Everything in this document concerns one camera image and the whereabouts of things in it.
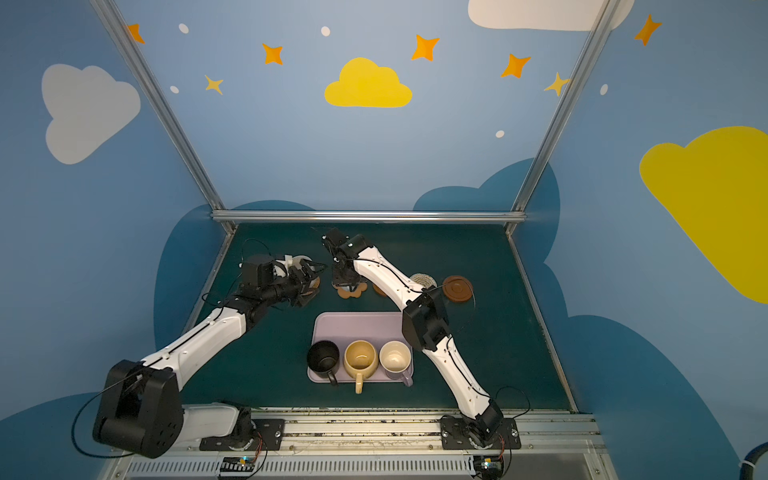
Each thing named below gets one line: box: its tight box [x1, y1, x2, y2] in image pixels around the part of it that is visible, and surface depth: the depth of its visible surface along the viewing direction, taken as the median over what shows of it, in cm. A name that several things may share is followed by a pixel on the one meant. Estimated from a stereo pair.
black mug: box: [307, 340, 340, 386], surface depth 81 cm
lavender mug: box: [379, 340, 413, 387], surface depth 84 cm
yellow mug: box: [343, 340, 379, 394], surface depth 81 cm
